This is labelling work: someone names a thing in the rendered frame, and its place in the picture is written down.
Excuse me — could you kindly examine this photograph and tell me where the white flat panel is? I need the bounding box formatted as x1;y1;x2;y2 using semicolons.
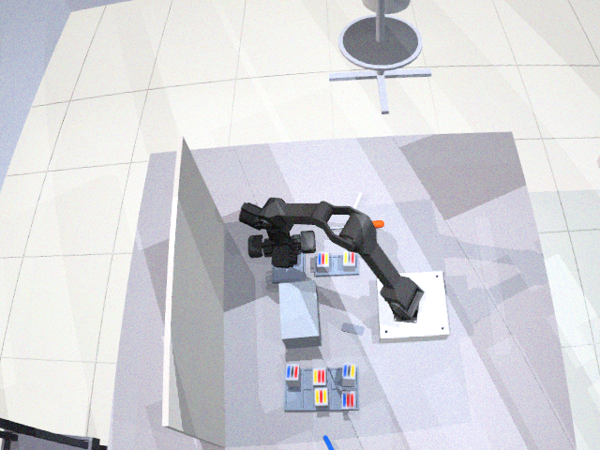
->
162;135;226;448

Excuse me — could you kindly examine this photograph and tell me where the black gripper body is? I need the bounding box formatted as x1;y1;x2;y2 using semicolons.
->
248;231;316;258

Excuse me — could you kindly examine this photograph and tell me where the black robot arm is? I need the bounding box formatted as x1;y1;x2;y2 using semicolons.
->
238;197;424;323

